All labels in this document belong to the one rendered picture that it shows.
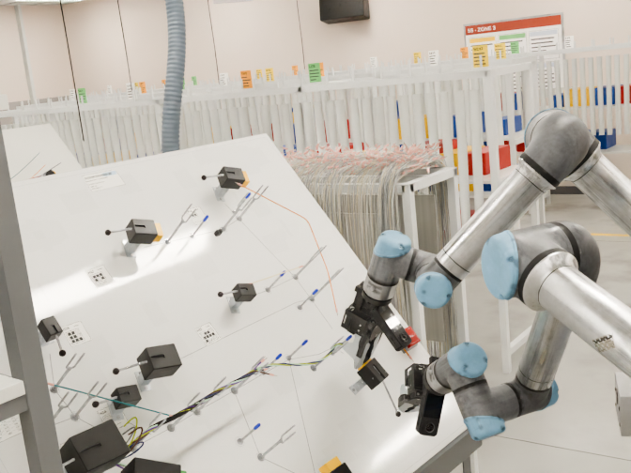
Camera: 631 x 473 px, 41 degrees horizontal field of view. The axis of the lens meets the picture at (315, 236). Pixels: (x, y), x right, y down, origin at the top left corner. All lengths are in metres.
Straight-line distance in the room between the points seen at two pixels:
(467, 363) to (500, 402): 0.11
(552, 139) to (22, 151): 4.11
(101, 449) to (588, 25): 9.16
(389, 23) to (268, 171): 8.97
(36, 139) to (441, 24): 6.57
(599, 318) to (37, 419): 0.85
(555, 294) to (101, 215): 1.07
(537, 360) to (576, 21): 8.68
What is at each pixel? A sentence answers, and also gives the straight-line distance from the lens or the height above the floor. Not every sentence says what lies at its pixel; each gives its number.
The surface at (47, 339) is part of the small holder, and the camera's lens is 1.70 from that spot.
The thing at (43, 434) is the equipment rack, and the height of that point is 1.37.
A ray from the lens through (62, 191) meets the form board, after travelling 2.00.
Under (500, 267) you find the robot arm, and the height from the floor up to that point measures 1.47.
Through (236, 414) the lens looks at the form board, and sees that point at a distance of 1.86.
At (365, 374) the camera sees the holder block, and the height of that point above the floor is 1.11.
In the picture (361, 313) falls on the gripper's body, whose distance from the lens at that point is 1.96.
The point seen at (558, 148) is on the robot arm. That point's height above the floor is 1.64.
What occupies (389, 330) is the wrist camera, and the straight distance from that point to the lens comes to 1.93.
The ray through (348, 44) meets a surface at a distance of 11.62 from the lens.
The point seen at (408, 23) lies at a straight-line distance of 11.14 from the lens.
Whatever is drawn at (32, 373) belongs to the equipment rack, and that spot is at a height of 1.47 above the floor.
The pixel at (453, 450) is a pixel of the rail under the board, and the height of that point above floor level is 0.85.
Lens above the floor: 1.85
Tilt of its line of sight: 12 degrees down
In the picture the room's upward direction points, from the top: 6 degrees counter-clockwise
